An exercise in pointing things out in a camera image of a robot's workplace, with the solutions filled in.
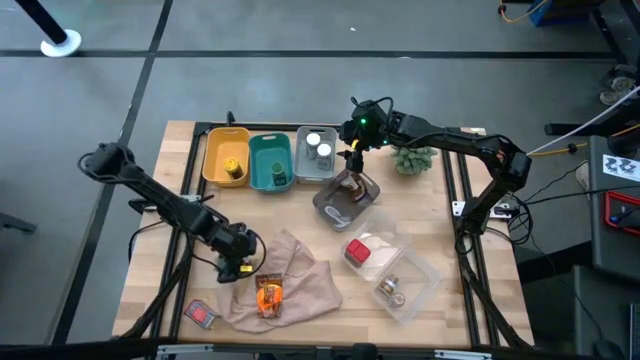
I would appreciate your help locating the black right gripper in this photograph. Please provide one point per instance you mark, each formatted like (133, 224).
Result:
(370, 125)

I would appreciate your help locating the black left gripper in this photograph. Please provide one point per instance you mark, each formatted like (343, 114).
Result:
(237, 245)

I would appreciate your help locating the red packet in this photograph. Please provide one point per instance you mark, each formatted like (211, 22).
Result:
(200, 315)

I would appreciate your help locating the green-lid spice jar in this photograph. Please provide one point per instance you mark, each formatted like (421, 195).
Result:
(280, 173)

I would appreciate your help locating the beige cloth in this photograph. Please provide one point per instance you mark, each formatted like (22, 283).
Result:
(310, 295)

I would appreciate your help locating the red-lid spice tin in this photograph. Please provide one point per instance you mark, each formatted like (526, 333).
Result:
(357, 251)

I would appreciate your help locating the yellow-lid spice jar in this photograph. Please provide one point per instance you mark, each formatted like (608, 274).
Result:
(233, 167)

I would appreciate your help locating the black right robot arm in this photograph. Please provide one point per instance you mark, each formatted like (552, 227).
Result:
(450, 135)

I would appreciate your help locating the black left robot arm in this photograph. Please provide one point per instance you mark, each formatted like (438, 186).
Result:
(150, 192)

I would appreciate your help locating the light grey plastic bin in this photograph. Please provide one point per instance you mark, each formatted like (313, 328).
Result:
(302, 170)

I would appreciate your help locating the smoky translucent plastic bin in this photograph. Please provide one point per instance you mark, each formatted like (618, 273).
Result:
(332, 215)

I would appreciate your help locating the green artificial plant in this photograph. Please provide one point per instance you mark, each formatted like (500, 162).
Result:
(415, 161)

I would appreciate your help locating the teal plastic bin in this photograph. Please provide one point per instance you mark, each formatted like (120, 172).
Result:
(262, 160)

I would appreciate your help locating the clear plastic bin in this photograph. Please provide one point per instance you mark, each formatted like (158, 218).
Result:
(420, 280)
(385, 240)

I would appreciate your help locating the yellow plastic bin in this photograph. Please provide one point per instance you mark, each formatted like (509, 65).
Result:
(217, 150)

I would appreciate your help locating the black rounded object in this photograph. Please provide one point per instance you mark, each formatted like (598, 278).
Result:
(364, 351)

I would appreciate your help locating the black rig crossbar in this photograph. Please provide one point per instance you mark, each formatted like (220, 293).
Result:
(75, 348)

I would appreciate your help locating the black desk leg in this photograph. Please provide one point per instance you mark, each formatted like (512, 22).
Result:
(565, 129)

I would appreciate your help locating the grey chair leg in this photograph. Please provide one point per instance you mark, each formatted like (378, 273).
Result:
(17, 223)

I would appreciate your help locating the blue box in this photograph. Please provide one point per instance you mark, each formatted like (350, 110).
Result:
(550, 12)

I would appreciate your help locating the red-framed device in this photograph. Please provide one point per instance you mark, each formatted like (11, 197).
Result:
(607, 212)

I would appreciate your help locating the white printed sticker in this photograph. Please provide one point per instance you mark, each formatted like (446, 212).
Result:
(620, 167)

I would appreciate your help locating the person's shoe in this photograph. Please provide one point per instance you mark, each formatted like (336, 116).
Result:
(619, 87)

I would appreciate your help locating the black pole with white base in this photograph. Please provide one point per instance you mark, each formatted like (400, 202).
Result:
(61, 44)

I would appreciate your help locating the dark grey low cabinet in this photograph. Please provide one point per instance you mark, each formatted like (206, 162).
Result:
(600, 310)

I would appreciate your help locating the black computer mouse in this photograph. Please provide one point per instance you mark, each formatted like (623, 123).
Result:
(607, 350)

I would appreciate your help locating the black aluminium table frame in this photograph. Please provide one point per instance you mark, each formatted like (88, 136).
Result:
(270, 125)

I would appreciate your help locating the silver bracket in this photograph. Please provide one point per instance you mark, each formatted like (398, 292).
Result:
(462, 355)
(185, 351)

